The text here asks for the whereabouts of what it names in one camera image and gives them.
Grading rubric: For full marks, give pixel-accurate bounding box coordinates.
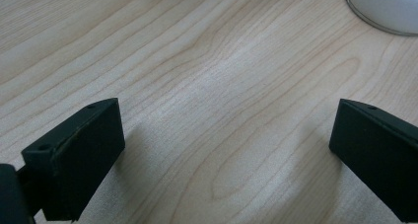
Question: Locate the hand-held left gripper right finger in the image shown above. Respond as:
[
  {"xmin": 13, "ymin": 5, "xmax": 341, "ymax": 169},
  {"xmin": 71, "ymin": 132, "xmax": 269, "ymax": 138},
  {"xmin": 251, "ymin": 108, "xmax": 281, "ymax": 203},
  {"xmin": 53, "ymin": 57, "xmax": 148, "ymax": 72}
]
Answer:
[{"xmin": 328, "ymin": 98, "xmax": 418, "ymax": 224}]

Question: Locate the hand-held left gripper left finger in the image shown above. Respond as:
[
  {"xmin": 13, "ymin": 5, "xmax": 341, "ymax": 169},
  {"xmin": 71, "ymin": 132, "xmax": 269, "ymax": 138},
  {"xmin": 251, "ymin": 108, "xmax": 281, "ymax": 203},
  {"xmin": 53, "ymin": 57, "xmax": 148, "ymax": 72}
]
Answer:
[{"xmin": 21, "ymin": 97, "xmax": 126, "ymax": 223}]

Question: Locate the white round bowl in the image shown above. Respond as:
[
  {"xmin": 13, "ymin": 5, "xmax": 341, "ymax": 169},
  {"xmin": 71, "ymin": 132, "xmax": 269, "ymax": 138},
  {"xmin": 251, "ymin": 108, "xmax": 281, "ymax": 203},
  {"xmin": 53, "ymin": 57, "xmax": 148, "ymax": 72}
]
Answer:
[{"xmin": 343, "ymin": 0, "xmax": 418, "ymax": 37}]

